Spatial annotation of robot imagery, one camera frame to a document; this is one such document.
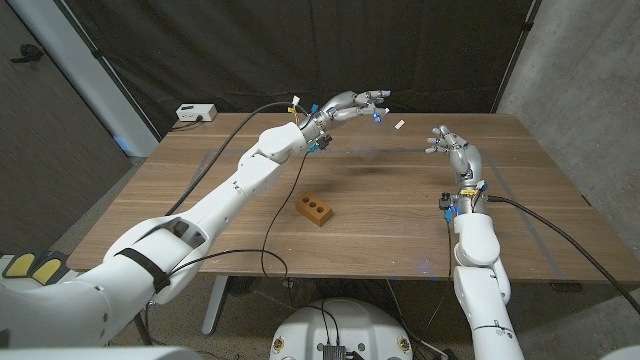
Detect white pillar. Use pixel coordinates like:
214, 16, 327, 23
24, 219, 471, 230
7, 0, 161, 157

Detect black door handle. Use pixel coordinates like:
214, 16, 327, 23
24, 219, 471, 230
9, 43, 45, 65

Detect brown block with three holes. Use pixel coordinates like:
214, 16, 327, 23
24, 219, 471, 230
294, 192, 334, 228

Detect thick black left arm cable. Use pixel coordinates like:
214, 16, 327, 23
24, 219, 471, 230
132, 101, 301, 347

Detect white power box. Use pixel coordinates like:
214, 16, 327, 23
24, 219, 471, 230
175, 103, 218, 123

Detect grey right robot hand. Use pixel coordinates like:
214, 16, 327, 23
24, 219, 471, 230
425, 124, 489, 215

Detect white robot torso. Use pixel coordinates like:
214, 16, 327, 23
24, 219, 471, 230
269, 298, 414, 360

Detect dark round fan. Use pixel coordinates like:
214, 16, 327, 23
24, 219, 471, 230
227, 275, 261, 297

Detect white floor cable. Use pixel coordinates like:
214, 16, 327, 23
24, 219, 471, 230
384, 279, 446, 359

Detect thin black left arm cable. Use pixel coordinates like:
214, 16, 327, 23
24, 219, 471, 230
169, 144, 314, 281

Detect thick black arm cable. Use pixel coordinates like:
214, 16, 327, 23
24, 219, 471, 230
132, 101, 301, 347
487, 194, 640, 316

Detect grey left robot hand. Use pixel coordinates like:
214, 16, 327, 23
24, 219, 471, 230
299, 89, 392, 146

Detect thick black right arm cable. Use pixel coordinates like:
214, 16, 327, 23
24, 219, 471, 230
487, 194, 640, 316

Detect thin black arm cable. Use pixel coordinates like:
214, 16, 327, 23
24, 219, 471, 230
169, 144, 314, 281
424, 219, 454, 331

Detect grey table leg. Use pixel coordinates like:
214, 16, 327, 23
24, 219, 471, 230
201, 274, 230, 336

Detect black backdrop pole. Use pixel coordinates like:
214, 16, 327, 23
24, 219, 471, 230
491, 0, 544, 115
52, 0, 162, 141

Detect black power box cable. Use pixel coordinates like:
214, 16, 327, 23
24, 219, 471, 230
170, 115, 204, 132

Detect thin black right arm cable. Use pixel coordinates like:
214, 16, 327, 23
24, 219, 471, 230
424, 219, 454, 331

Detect yellow foot pedal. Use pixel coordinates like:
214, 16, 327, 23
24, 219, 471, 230
2, 252, 36, 279
30, 257, 64, 289

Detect black torso cable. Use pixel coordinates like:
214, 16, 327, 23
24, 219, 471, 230
312, 298, 342, 347

